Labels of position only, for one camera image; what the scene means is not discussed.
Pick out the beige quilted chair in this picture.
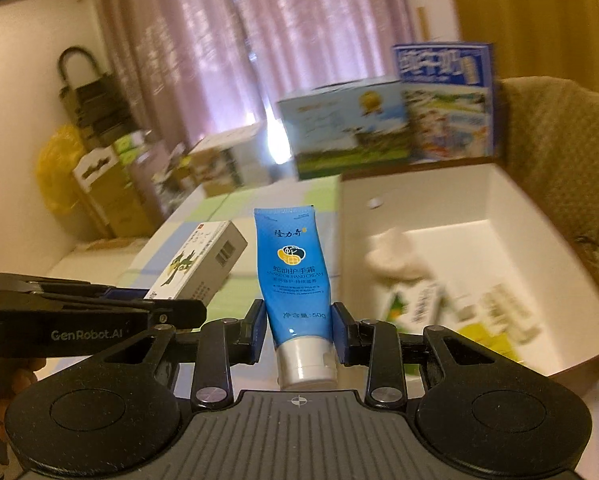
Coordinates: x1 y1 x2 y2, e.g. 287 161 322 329
498 76 599 261

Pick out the mustard curtain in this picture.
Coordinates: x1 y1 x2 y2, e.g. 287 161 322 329
443 0 599 97

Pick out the dark woven basket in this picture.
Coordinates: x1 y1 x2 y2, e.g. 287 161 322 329
56 46 130 152

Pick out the blue hand cream tube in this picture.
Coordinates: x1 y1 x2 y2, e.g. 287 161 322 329
253 204 341 391

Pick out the white slim box green print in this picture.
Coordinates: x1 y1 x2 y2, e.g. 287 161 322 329
148 220 249 307

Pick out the light blue milk carton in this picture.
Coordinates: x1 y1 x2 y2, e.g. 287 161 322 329
276 77 413 181

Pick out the brown box white inside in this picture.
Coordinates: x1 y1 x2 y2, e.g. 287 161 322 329
338 157 599 397

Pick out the yellow plastic bag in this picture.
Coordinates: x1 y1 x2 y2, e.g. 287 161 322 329
35 125 88 217

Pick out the person's left hand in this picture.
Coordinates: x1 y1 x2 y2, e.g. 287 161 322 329
0 356 48 438

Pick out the small green and white carton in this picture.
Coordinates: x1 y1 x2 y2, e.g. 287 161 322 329
112 130 151 162

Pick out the white cloth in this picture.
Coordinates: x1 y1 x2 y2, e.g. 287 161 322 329
363 227 436 282

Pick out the beige cardboard box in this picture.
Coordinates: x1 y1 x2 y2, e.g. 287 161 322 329
186 122 280 199

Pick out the dark blue milk carton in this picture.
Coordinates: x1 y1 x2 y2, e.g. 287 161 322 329
391 41 497 164

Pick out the grey carton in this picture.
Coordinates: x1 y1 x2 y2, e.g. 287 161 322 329
129 142 188 211

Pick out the yellow packet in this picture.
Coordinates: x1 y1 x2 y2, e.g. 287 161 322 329
457 322 526 367

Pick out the brown cardboard box cutout handle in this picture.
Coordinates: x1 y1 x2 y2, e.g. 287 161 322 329
72 147 156 239

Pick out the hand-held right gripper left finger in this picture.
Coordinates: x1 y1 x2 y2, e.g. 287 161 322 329
96 300 270 411

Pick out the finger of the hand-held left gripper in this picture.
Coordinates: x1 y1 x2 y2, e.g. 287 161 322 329
0 272 152 304
39 295 208 332

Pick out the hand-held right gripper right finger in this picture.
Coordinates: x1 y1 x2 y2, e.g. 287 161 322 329
331 301 503 411

